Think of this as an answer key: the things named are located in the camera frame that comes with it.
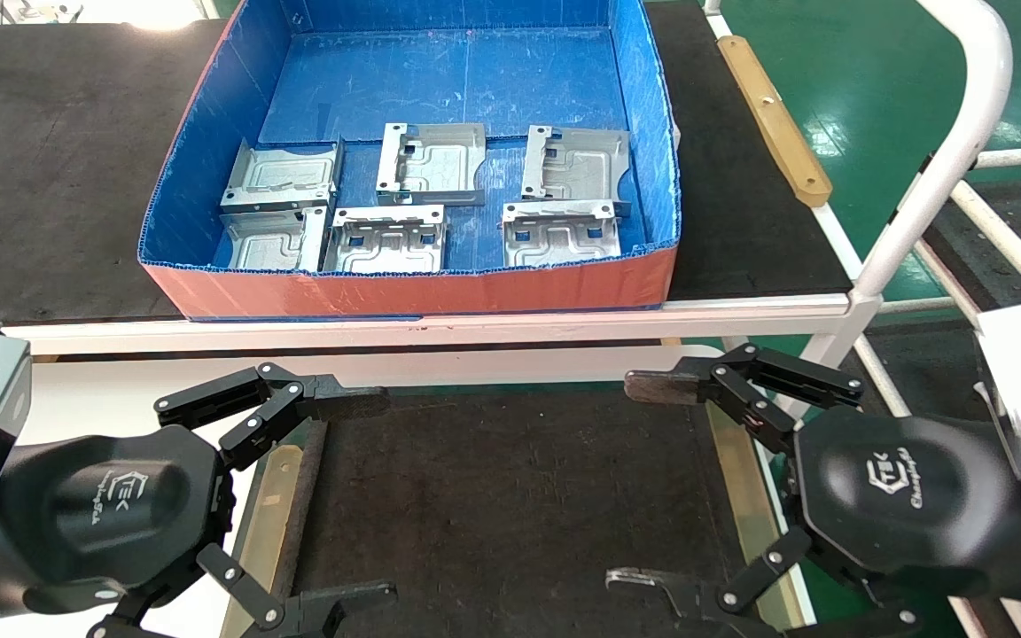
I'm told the long wooden edge strip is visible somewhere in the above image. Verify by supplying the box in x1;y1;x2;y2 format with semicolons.
717;35;833;208

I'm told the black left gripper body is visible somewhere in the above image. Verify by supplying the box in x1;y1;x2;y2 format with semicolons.
0;425;237;614

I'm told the large black table mat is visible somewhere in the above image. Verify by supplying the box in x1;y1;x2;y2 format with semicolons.
0;0;855;327

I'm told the blue corrugated plastic box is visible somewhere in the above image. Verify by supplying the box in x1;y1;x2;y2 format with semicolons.
138;0;682;322

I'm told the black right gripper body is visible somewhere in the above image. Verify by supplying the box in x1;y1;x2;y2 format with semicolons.
792;406;1021;596

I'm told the stamped metal bracket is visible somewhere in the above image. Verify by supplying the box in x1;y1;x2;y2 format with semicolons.
220;140;345;214
376;122;487;206
323;204;448;274
218;206;331;272
521;124;633;218
502;199;622;268

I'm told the small black table mat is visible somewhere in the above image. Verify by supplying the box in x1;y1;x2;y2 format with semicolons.
280;385;746;638

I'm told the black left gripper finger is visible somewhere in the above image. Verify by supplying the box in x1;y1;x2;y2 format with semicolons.
154;362;390;472
90;542;398;638

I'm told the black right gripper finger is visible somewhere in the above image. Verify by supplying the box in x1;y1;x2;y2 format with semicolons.
624;344;864;453
606;527;919;638

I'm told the white tube frame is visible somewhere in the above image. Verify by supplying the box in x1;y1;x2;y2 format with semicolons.
807;0;1021;638

